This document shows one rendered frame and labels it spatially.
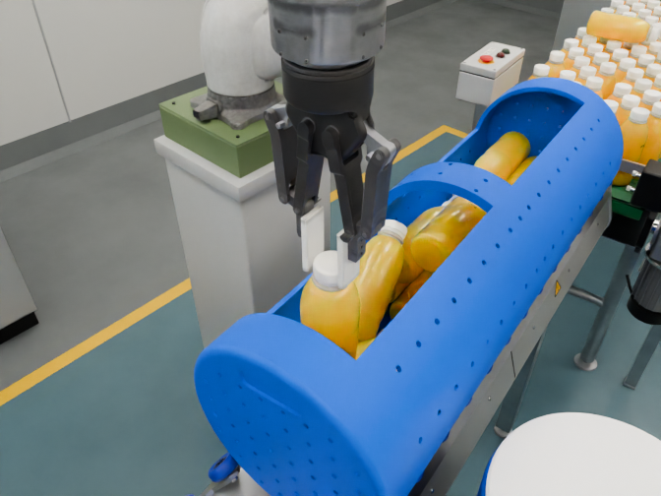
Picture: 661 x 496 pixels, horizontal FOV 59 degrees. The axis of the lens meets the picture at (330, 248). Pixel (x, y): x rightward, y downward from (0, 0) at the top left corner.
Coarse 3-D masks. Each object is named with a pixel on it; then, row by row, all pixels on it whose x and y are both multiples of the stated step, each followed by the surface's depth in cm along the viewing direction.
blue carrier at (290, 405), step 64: (512, 128) 123; (576, 128) 100; (448, 192) 84; (512, 192) 84; (576, 192) 94; (512, 256) 78; (256, 320) 65; (384, 320) 98; (448, 320) 68; (512, 320) 79; (256, 384) 62; (320, 384) 57; (384, 384) 60; (448, 384) 66; (256, 448) 70; (320, 448) 60; (384, 448) 57
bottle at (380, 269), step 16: (384, 240) 85; (400, 240) 86; (368, 256) 84; (384, 256) 83; (400, 256) 85; (368, 272) 83; (384, 272) 83; (400, 272) 85; (368, 288) 82; (384, 288) 82; (368, 304) 81; (384, 304) 82; (368, 320) 81; (368, 336) 80
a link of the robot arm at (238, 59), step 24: (216, 0) 117; (240, 0) 117; (264, 0) 119; (216, 24) 118; (240, 24) 118; (264, 24) 119; (216, 48) 121; (240, 48) 121; (264, 48) 122; (216, 72) 125; (240, 72) 124; (264, 72) 125
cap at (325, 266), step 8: (320, 256) 61; (328, 256) 61; (336, 256) 61; (320, 264) 60; (328, 264) 60; (336, 264) 60; (320, 272) 59; (328, 272) 59; (336, 272) 59; (320, 280) 60; (328, 280) 60; (336, 280) 60
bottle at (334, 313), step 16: (304, 288) 63; (320, 288) 61; (336, 288) 60; (352, 288) 62; (304, 304) 63; (320, 304) 61; (336, 304) 61; (352, 304) 62; (304, 320) 64; (320, 320) 62; (336, 320) 62; (352, 320) 63; (336, 336) 63; (352, 336) 65; (352, 352) 67
